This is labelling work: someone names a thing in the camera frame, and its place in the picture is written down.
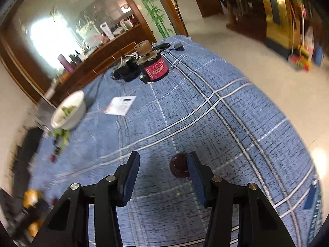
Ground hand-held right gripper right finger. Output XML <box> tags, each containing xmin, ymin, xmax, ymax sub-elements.
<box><xmin>187</xmin><ymin>151</ymin><xmax>296</xmax><ymax>247</ymax></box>

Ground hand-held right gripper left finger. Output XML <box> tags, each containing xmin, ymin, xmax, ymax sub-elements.
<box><xmin>31</xmin><ymin>150</ymin><xmax>140</xmax><ymax>247</ymax></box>

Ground dark passion fruit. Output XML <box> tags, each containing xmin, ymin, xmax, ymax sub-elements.
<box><xmin>170</xmin><ymin>153</ymin><xmax>191</xmax><ymax>178</ymax></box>

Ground blue plaid tablecloth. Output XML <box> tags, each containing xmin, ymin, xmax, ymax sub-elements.
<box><xmin>28</xmin><ymin>35</ymin><xmax>323</xmax><ymax>247</ymax></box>

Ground black chair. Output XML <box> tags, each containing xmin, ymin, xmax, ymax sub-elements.
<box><xmin>10</xmin><ymin>127</ymin><xmax>44</xmax><ymax>178</ymax></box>

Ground white paper card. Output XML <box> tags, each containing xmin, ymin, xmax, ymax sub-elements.
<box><xmin>103</xmin><ymin>95</ymin><xmax>137</xmax><ymax>116</ymax></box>

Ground green bok choy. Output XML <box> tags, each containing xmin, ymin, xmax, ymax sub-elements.
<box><xmin>53</xmin><ymin>128</ymin><xmax>71</xmax><ymax>147</ymax></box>

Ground white bowl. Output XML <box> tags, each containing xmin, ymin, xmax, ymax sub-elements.
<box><xmin>51</xmin><ymin>90</ymin><xmax>86</xmax><ymax>130</ymax></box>

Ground green leaves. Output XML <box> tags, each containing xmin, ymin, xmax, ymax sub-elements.
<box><xmin>55</xmin><ymin>101</ymin><xmax>79</xmax><ymax>124</ymax></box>

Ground clear glass pitcher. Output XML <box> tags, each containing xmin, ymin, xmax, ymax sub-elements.
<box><xmin>33</xmin><ymin>100</ymin><xmax>56</xmax><ymax>137</ymax></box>

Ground black electric device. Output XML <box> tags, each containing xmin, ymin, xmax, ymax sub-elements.
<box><xmin>110</xmin><ymin>51</ymin><xmax>142</xmax><ymax>83</ymax></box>

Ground red-labelled black motor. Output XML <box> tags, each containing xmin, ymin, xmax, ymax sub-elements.
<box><xmin>135</xmin><ymin>40</ymin><xmax>169</xmax><ymax>84</ymax></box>

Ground brown wooden counter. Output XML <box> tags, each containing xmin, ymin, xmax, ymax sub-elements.
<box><xmin>44</xmin><ymin>24</ymin><xmax>157</xmax><ymax>106</ymax></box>

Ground purple bottle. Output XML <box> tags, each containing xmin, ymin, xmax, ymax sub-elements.
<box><xmin>57</xmin><ymin>54</ymin><xmax>75</xmax><ymax>74</ymax></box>

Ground white tube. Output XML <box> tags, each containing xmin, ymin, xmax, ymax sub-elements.
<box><xmin>100</xmin><ymin>23</ymin><xmax>114</xmax><ymax>40</ymax></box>

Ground colourful toys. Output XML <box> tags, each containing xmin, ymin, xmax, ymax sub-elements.
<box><xmin>288</xmin><ymin>26</ymin><xmax>324</xmax><ymax>71</ymax></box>

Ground wooden stair railing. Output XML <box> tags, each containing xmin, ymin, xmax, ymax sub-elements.
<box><xmin>226</xmin><ymin>0</ymin><xmax>268</xmax><ymax>42</ymax></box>

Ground gold cabinet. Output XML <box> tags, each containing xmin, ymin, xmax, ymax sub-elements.
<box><xmin>256</xmin><ymin>0</ymin><xmax>296</xmax><ymax>57</ymax></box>

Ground black cable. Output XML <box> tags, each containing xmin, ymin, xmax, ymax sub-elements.
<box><xmin>85</xmin><ymin>75</ymin><xmax>114</xmax><ymax>108</ymax></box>

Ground green bamboo wall decal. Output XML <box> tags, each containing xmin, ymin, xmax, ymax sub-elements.
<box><xmin>127</xmin><ymin>0</ymin><xmax>174</xmax><ymax>38</ymax></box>

